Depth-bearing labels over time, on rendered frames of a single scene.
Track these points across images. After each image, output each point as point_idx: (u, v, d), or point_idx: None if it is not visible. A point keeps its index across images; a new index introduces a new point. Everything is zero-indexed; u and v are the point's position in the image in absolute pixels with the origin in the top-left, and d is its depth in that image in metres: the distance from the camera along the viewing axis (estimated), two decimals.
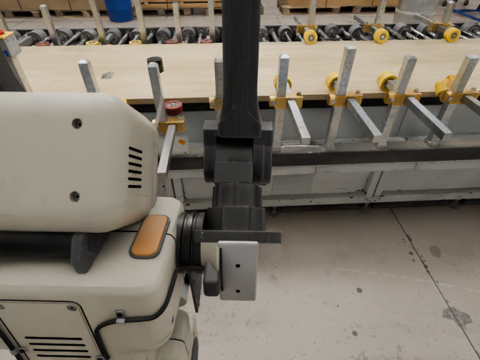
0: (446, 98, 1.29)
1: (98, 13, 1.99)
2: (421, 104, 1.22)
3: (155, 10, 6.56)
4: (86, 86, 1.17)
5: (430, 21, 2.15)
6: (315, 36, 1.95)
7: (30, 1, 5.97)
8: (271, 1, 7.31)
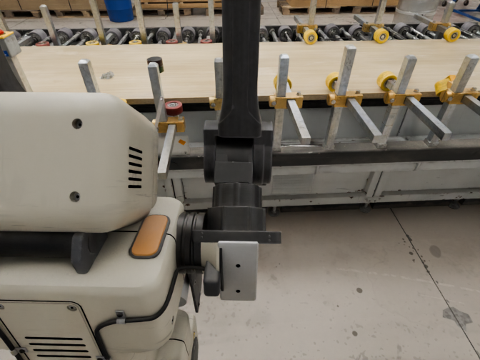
0: (446, 98, 1.29)
1: (98, 13, 1.99)
2: (421, 104, 1.22)
3: (155, 10, 6.56)
4: (86, 86, 1.17)
5: (430, 21, 2.15)
6: (315, 36, 1.95)
7: (30, 1, 5.97)
8: (271, 1, 7.31)
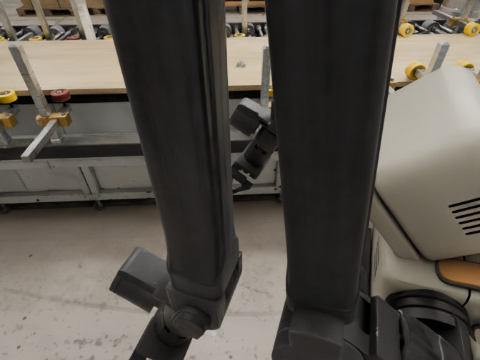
0: None
1: None
2: None
3: None
4: (263, 71, 1.30)
5: None
6: (411, 29, 2.08)
7: (68, 0, 6.10)
8: None
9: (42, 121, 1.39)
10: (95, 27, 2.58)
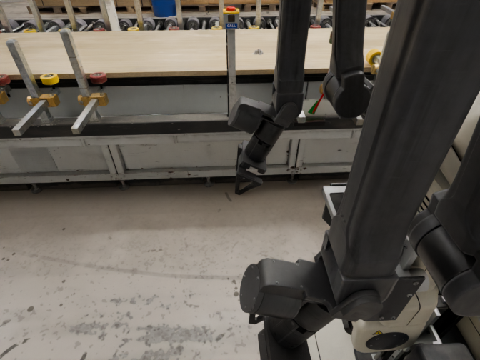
0: None
1: (223, 1, 2.27)
2: None
3: (194, 6, 6.84)
4: None
5: None
6: None
7: None
8: None
9: (83, 101, 1.54)
10: None
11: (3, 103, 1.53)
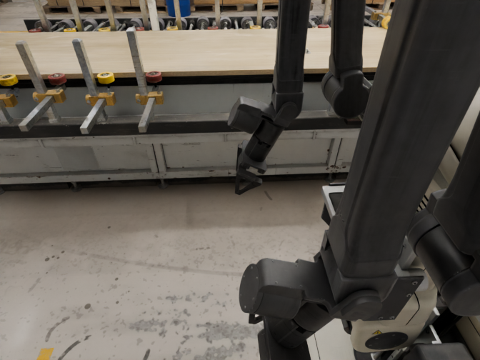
0: None
1: (262, 1, 2.28)
2: None
3: (207, 6, 6.85)
4: None
5: None
6: None
7: None
8: None
9: (141, 99, 1.55)
10: None
11: (62, 102, 1.54)
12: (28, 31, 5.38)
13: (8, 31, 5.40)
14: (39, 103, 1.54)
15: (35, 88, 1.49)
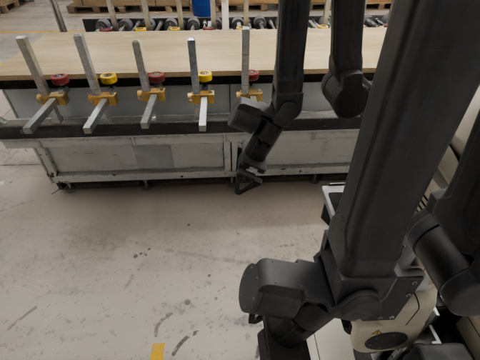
0: None
1: (330, 0, 2.30)
2: None
3: None
4: None
5: None
6: None
7: None
8: None
9: None
10: (204, 20, 2.77)
11: (165, 100, 1.56)
12: (58, 31, 5.40)
13: (38, 31, 5.42)
14: (142, 101, 1.55)
15: (141, 86, 1.51)
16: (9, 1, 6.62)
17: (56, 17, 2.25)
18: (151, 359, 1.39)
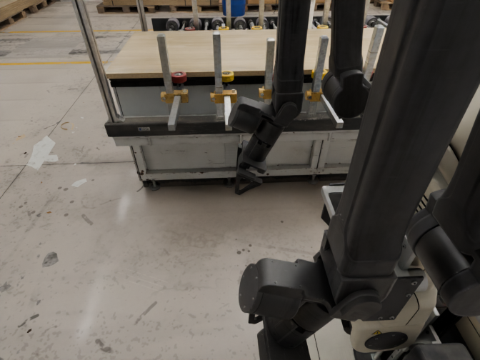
0: None
1: None
2: None
3: (257, 6, 6.89)
4: None
5: None
6: None
7: None
8: None
9: None
10: (272, 19, 2.79)
11: None
12: (93, 31, 5.42)
13: (73, 31, 5.44)
14: (263, 98, 1.57)
15: (265, 83, 1.53)
16: (38, 1, 6.64)
17: (141, 16, 2.27)
18: None
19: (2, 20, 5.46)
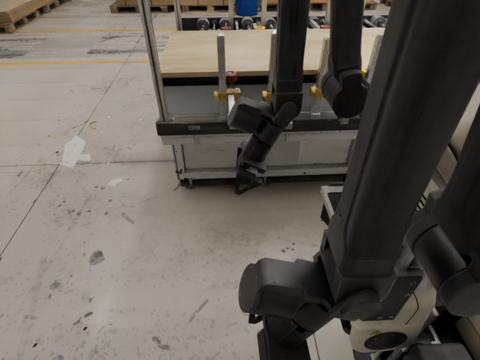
0: None
1: None
2: None
3: (269, 6, 6.89)
4: None
5: None
6: None
7: None
8: None
9: None
10: None
11: None
12: (109, 31, 5.43)
13: (88, 31, 5.44)
14: (314, 98, 1.58)
15: (318, 83, 1.54)
16: (51, 1, 6.65)
17: (177, 16, 2.28)
18: None
19: (17, 20, 5.47)
